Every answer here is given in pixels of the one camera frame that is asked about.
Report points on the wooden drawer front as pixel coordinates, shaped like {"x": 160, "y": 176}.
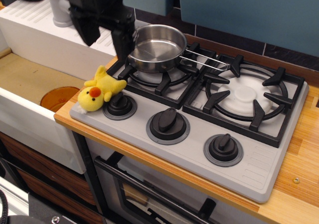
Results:
{"x": 48, "y": 180}

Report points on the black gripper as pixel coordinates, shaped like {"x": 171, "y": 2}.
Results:
{"x": 88, "y": 15}

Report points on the black burner grate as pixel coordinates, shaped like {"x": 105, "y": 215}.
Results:
{"x": 171, "y": 88}
{"x": 255, "y": 101}

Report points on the black right stove knob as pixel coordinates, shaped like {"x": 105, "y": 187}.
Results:
{"x": 223, "y": 150}

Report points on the grey toy stove top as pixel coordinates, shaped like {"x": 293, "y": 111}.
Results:
{"x": 253, "y": 177}

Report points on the oven door with handle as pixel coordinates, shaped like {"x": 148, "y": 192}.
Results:
{"x": 111, "y": 166}

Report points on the black right burner grate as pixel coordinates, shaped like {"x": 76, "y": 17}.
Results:
{"x": 255, "y": 101}

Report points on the orange plastic drain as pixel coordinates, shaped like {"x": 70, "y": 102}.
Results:
{"x": 57, "y": 98}

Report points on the black left burner grate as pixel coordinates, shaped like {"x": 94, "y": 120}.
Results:
{"x": 171, "y": 88}

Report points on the black middle stove knob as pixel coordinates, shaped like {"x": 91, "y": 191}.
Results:
{"x": 168, "y": 127}

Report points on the yellow stuffed duck toy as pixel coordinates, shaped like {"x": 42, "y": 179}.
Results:
{"x": 99, "y": 90}

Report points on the white toy sink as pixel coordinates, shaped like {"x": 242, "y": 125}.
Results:
{"x": 36, "y": 57}

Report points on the black stove knob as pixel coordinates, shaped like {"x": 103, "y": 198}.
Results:
{"x": 120, "y": 107}
{"x": 223, "y": 150}
{"x": 168, "y": 127}

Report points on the grey toy faucet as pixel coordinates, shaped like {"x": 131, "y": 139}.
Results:
{"x": 61, "y": 13}

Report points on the white right burner cap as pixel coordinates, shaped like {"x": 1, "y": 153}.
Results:
{"x": 243, "y": 91}

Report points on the black left stove knob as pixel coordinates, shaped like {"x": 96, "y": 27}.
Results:
{"x": 120, "y": 107}

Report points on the stainless steel pan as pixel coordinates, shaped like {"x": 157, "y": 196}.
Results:
{"x": 160, "y": 48}

